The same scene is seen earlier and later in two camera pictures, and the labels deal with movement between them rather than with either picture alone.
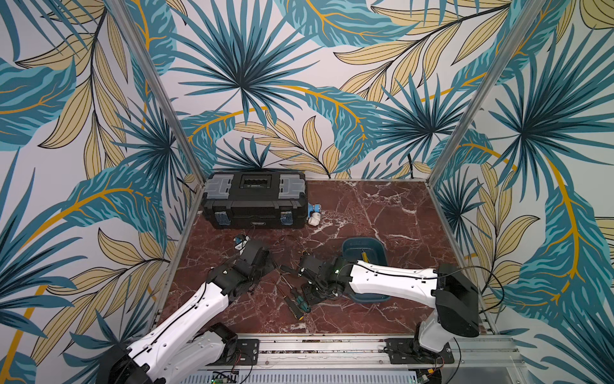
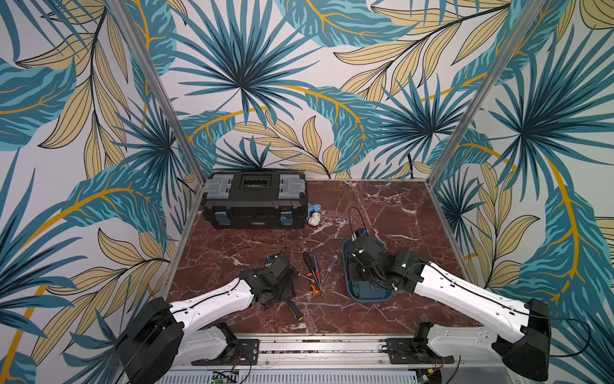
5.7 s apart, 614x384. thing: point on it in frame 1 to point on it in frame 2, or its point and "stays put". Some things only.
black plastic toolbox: (256, 199) stays put
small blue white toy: (313, 214) stays put
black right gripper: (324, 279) to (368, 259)
